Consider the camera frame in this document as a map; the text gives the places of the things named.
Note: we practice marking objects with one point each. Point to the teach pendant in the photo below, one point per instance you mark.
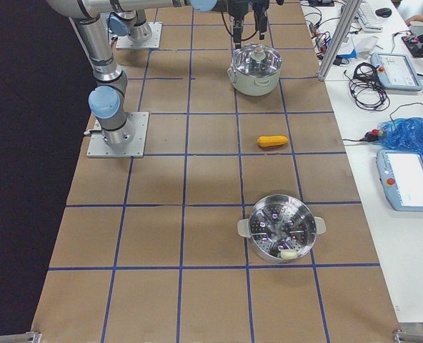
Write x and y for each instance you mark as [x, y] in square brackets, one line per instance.
[396, 72]
[401, 176]

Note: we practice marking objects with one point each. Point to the person hand at desk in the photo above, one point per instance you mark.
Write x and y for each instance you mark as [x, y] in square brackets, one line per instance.
[414, 18]

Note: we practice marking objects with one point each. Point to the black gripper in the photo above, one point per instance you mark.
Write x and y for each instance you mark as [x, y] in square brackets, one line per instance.
[237, 8]

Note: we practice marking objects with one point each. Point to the glass pot lid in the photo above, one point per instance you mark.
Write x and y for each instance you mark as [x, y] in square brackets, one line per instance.
[257, 60]

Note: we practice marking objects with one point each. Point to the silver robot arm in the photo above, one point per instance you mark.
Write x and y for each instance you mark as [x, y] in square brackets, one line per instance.
[133, 25]
[107, 100]

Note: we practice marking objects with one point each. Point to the aluminium frame post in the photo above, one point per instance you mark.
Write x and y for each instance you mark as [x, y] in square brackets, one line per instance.
[338, 36]

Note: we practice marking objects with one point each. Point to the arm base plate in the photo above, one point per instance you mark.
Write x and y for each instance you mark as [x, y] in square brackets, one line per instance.
[144, 37]
[129, 141]

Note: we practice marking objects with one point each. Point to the blue box on desk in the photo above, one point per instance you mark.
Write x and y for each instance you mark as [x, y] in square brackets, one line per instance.
[347, 52]

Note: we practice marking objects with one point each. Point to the yellow corn cob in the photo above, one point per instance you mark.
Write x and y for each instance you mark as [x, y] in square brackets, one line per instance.
[273, 140]

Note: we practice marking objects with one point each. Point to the teach pendant near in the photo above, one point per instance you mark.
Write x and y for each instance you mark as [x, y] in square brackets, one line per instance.
[401, 176]

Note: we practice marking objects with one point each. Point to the steel steamer basket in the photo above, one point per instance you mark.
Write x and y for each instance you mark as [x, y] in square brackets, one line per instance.
[281, 228]

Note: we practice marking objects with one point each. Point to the blue plastic bag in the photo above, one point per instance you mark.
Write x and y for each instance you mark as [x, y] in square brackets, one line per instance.
[402, 134]

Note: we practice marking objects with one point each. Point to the teach pendant far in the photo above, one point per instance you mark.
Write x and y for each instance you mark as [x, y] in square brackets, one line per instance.
[396, 72]

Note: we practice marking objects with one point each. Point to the pale green electric pot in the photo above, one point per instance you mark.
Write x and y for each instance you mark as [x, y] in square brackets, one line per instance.
[252, 85]

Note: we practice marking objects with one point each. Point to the white paper box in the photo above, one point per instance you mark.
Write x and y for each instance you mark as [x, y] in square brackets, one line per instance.
[364, 46]

